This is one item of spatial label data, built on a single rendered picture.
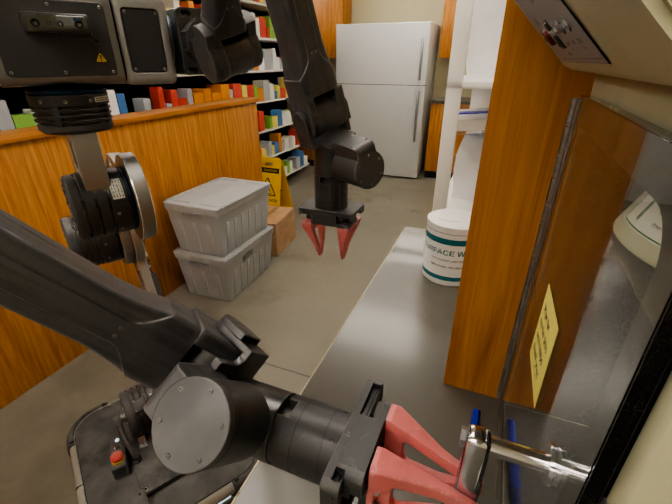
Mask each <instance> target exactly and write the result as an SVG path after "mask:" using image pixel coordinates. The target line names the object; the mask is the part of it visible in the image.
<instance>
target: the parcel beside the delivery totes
mask: <svg viewBox="0 0 672 504"><path fill-rule="evenodd" d="M267 225H268V226H274V227H273V233H272V244H271V256H276V257H278V256H279V255H280V254H281V253H282V252H283V250H284V249H285V248H286V247H287V246H288V245H289V244H290V243H291V242H292V241H293V239H294V238H295V237H296V232H295V212H294V208H293V207H282V206H272V205H268V218H267Z"/></svg>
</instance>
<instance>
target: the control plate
mask: <svg viewBox="0 0 672 504"><path fill-rule="evenodd" d="M515 1H516V2H517V3H518V4H519V6H520V7H521V8H522V10H523V11H524V12H525V13H526V15H527V16H528V17H529V19H530V20H531V21H532V23H533V24H534V25H535V26H536V28H537V29H538V30H539V32H540V33H541V34H542V33H543V32H542V31H544V30H545V28H544V27H543V25H544V24H543V23H542V22H543V21H544V20H546V21H547V23H548V24H549V25H550V26H551V28H552V29H553V27H552V25H551V24H552V23H553V24H554V25H555V26H557V24H556V22H555V20H557V21H558V22H559V23H561V20H560V18H559V17H560V16H561V17H563V18H564V19H565V20H566V22H567V23H568V24H569V25H570V27H571V30H572V31H571V32H570V31H569V30H568V29H567V28H566V29H565V31H566V34H564V33H563V32H562V33H561V35H562V36H560V35H559V34H558V35H557V36H558V37H559V38H560V39H561V41H562V42H563V43H564V45H565V46H566V47H567V48H565V49H562V48H561V47H559V46H558V45H557V44H556V45H554V46H551V45H550V44H549V45H550V46H551V47H552V48H553V50H554V51H555V52H556V54H557V55H558V56H559V57H560V59H561V60H562V61H563V62H578V63H602V64H611V63H610V61H609V60H608V59H607V57H606V56H605V55H604V53H603V52H602V51H601V49H600V48H599V47H598V45H597V44H596V43H595V42H594V40H593V39H592V38H591V36H590V35H589V34H588V32H587V31H586V30H585V28H584V27H583V26H582V24H581V23H580V22H579V21H578V19H577V18H576V17H575V15H574V14H573V13H572V11H571V10H570V9H569V7H568V6H567V5H566V3H565V2H564V1H563V0H515Z"/></svg>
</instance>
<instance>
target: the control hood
mask: <svg viewBox="0 0 672 504"><path fill-rule="evenodd" d="M563 1H564V2H565V3H566V5H567V6H568V7H569V9H570V10H571V11H572V13H573V14H574V15H575V17H576V18H577V19H578V21H579V22H580V23H581V24H582V26H583V27H584V28H585V30H586V31H587V32H588V34H589V35H590V36H591V38H592V39H593V40H594V42H595V43H596V44H597V45H598V47H599V48H600V49H601V51H602V52H603V53H604V55H605V56H606V57H607V59H608V60H609V61H610V63H611V64H602V63H578V62H563V61H562V60H561V59H560V57H559V56H558V55H557V54H556V52H555V51H554V50H553V48H552V47H551V46H550V45H549V43H548V42H546V41H545V42H546V43H547V44H548V46H549V47H550V48H551V49H552V51H553V52H554V53H555V55H556V56H557V57H558V59H559V60H560V61H561V62H562V64H563V65H564V66H565V67H568V68H570V69H571V70H576V71H582V72H588V73H594V74H600V75H606V76H613V77H619V78H625V79H631V80H637V81H643V82H649V83H655V84H661V85H667V86H672V0H563ZM514 2H515V3H516V4H517V5H518V7H519V8H520V9H521V11H522V12H523V13H524V15H525V16H526V17H527V18H528V20H529V21H530V22H531V24H532V25H533V26H534V27H535V29H536V30H537V31H538V33H539V34H540V35H541V37H542V38H543V39H544V37H543V35H542V34H541V33H540V32H539V30H538V29H537V28H536V26H535V25H534V24H533V23H532V21H531V20H530V19H529V17H528V16H527V15H526V13H525V12H524V11H523V10H522V8H521V7H520V6H519V4H518V3H517V2H516V1H515V0H514ZM544 40H545V39H544Z"/></svg>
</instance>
